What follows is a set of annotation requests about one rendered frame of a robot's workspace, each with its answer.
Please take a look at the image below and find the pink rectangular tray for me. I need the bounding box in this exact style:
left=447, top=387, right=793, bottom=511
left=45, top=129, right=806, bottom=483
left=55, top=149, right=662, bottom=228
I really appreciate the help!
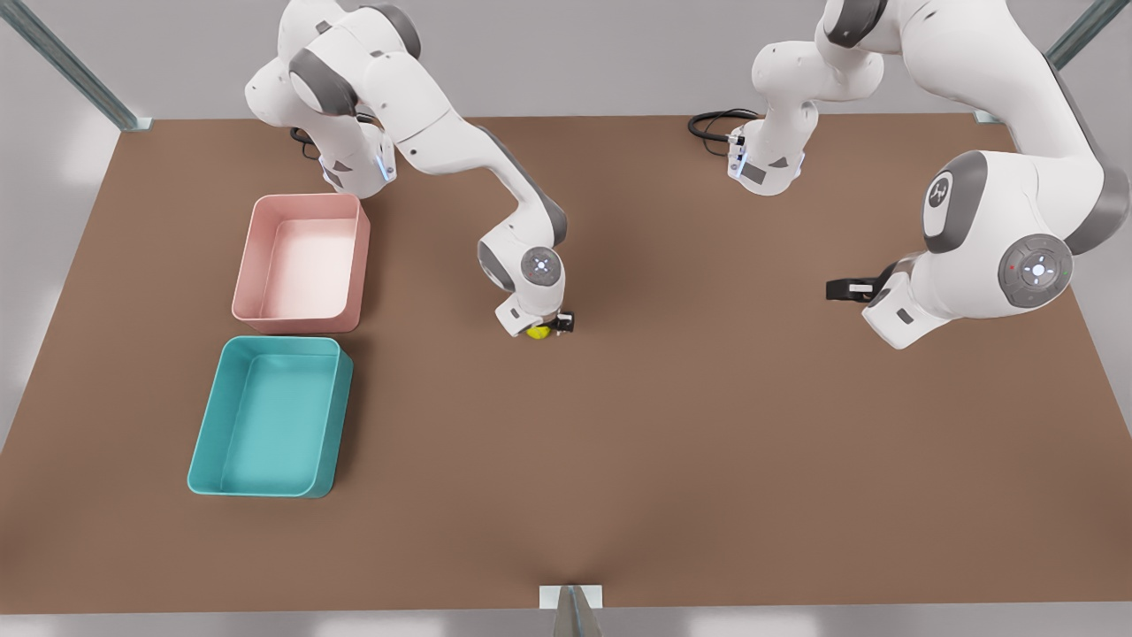
left=232, top=193, right=371, bottom=334

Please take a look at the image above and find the teal rectangular tray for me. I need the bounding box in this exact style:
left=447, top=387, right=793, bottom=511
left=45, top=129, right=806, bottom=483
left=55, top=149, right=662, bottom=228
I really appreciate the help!
left=187, top=336, right=355, bottom=498

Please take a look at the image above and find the silver frame post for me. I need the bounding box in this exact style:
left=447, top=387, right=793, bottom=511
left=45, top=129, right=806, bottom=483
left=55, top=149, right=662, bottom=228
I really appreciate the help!
left=973, top=0, right=1132, bottom=126
left=539, top=584, right=604, bottom=637
left=0, top=0, right=152, bottom=133

